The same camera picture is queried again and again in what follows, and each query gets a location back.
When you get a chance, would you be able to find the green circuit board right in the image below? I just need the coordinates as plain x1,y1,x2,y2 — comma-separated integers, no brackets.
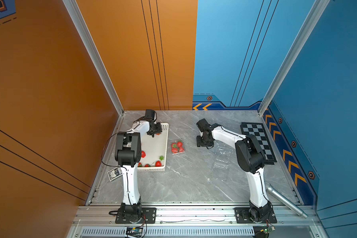
253,226,276,238

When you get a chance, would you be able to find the clear plastic clamshell container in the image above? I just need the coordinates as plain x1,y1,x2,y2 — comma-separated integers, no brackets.
169,139,185,154
212,146,230,178

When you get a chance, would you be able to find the green circuit board left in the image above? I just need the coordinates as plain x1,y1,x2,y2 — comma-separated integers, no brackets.
125,227,144,238

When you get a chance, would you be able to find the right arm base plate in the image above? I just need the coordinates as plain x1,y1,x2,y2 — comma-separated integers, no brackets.
234,207,277,224

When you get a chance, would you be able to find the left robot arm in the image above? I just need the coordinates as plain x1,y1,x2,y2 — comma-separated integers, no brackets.
115,109,162,223

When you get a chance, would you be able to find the green circuit board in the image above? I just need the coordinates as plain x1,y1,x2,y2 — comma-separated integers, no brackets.
253,226,276,238
125,227,144,238

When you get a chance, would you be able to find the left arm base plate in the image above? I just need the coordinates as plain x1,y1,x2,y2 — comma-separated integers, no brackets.
115,206,157,225

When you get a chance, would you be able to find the silver microphone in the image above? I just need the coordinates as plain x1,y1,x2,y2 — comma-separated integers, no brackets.
266,183,308,219

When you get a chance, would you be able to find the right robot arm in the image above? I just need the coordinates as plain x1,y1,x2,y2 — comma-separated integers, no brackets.
196,119,277,224

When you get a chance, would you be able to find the black white chessboard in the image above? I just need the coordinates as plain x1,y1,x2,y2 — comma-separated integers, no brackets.
240,122,277,165

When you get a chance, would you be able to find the white perforated plastic basket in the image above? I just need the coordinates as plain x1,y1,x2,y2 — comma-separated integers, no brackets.
137,123,169,172

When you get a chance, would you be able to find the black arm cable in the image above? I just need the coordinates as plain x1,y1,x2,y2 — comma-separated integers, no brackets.
100,132,123,168

